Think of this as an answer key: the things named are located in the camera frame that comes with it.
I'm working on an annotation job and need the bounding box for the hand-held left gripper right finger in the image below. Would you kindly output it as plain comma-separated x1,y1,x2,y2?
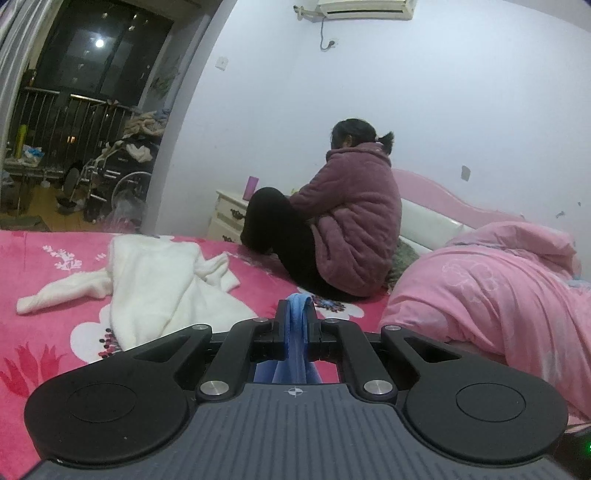
302,299,469,402

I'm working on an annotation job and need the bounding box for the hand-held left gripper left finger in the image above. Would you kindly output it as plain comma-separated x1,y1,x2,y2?
122,299,291,401

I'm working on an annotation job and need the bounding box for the blue shirt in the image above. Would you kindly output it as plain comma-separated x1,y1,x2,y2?
253,293,325,385

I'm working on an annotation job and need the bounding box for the pile of clothes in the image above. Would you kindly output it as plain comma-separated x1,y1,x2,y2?
99,108,169,162

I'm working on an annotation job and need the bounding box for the grey-green cushion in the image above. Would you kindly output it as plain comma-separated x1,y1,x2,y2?
387,240,432,289

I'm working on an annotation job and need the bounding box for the white nightstand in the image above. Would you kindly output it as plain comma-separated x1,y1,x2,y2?
208,189,252,243

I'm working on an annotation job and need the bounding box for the white fleece garment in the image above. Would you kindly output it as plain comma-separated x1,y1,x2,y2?
16,234,259,352

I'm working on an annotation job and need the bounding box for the pink quilt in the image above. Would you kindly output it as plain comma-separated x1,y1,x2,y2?
379,220,591,421

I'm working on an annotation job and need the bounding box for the pink bed headboard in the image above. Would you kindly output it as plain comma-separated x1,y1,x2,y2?
390,168,527,259

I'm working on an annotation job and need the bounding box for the pink floral bedsheet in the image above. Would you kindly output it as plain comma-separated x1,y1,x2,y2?
0,229,583,480

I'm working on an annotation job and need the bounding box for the wheelchair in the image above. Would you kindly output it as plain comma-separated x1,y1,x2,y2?
81,148,153,208

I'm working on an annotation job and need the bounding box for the dark round fan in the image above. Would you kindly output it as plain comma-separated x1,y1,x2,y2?
58,167,86,215

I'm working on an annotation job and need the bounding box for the metal balcony railing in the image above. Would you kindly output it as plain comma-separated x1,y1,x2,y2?
7,85,134,162

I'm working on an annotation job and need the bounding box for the white air conditioner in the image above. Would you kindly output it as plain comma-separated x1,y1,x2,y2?
316,0,419,20

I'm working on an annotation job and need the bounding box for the dark window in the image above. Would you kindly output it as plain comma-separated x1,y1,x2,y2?
32,0,176,107

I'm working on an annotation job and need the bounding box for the striped curtain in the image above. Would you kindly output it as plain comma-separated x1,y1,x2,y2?
0,0,70,153

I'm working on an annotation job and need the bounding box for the black power cord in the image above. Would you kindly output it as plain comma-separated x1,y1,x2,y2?
320,18,340,51

